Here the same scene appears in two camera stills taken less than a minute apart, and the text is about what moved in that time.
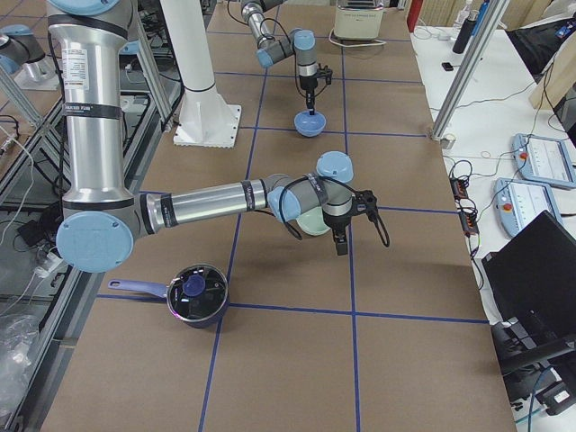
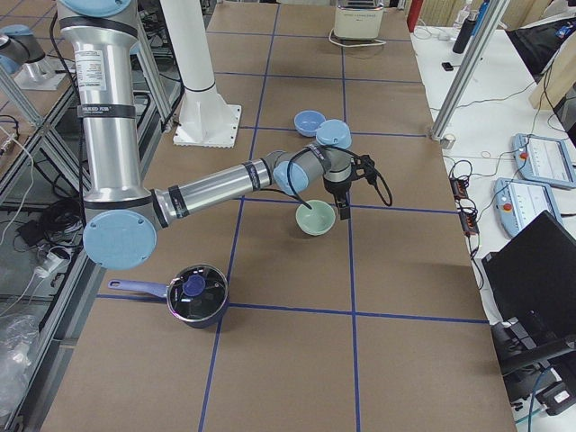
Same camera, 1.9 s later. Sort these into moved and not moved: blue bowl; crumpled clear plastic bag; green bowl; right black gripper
Moved: right black gripper
Not moved: crumpled clear plastic bag; blue bowl; green bowl
